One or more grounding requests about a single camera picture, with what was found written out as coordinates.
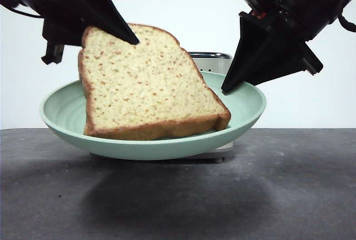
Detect pale green round plate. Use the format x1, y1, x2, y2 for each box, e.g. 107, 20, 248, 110
40, 70, 267, 161

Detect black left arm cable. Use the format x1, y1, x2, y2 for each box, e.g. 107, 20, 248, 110
0, 0, 44, 18

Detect cream toaster with chrome top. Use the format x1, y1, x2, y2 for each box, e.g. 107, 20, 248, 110
88, 52, 234, 164

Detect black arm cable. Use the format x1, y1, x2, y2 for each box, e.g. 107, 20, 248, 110
0, 0, 44, 18
337, 11, 356, 33

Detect large toasted bread slice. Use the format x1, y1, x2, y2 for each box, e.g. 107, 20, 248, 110
77, 23, 232, 141

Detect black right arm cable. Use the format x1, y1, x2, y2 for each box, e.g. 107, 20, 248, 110
337, 11, 356, 33

